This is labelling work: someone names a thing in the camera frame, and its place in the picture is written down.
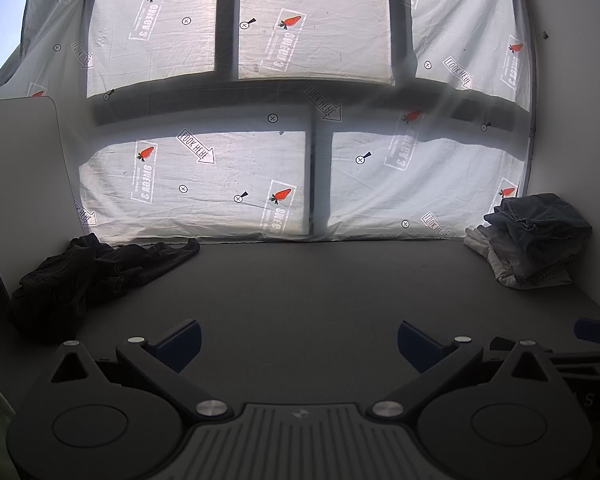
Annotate black pants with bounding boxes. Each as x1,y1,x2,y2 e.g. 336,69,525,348
9,233,202,345

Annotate window frame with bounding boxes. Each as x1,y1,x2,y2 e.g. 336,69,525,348
87,0,531,241

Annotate folded blue jeans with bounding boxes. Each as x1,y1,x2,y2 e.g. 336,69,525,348
483,193,594,286

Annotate folded white cloth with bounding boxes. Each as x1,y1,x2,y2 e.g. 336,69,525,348
463,225,497,262

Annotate printed white window sheet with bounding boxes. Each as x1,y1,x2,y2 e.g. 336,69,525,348
0,0,538,243

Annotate folded grey sweatshirt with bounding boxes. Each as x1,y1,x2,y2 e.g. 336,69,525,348
486,245,574,290

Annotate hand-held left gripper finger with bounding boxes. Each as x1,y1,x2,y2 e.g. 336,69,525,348
371,320,564,419

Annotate white board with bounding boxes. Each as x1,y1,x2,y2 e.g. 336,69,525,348
0,95,89,306

